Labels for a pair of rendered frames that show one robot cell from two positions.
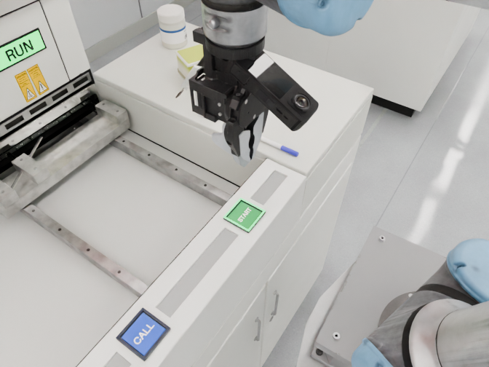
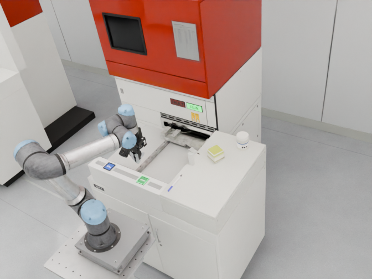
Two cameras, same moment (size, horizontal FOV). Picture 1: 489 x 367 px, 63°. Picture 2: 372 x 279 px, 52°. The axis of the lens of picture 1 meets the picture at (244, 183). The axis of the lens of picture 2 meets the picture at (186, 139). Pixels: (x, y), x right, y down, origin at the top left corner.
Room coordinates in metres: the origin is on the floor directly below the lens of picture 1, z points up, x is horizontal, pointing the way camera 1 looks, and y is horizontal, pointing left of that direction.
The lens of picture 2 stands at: (0.83, -1.53, 2.46)
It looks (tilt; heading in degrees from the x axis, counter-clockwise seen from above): 39 degrees down; 94
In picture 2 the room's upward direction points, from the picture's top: 9 degrees counter-clockwise
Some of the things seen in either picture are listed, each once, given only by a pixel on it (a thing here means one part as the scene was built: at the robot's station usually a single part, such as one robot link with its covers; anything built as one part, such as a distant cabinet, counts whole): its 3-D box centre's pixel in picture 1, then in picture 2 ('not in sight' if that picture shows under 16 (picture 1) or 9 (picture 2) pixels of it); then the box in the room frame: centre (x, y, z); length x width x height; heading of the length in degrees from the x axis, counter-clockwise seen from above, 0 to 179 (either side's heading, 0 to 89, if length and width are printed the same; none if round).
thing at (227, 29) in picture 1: (233, 18); (130, 128); (0.44, 0.01, 1.33); 0.08 x 0.08 x 0.05
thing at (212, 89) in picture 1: (231, 76); (134, 139); (0.45, 0.02, 1.25); 0.09 x 0.08 x 0.12; 56
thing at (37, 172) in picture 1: (30, 168); (175, 134); (0.62, 0.48, 0.89); 0.08 x 0.03 x 0.03; 56
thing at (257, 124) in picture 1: (241, 132); (140, 156); (0.46, 0.01, 1.14); 0.06 x 0.03 x 0.09; 56
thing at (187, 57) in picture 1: (196, 65); (215, 154); (0.87, 0.12, 1.00); 0.07 x 0.07 x 0.07; 31
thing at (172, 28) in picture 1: (172, 27); (242, 140); (1.03, 0.19, 1.01); 0.07 x 0.07 x 0.10
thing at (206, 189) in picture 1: (163, 166); not in sight; (0.68, 0.20, 0.84); 0.50 x 0.02 x 0.03; 56
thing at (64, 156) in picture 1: (63, 157); (185, 140); (0.68, 0.43, 0.87); 0.36 x 0.08 x 0.03; 146
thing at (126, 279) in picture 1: (76, 243); (153, 155); (0.46, 0.35, 0.84); 0.50 x 0.02 x 0.03; 56
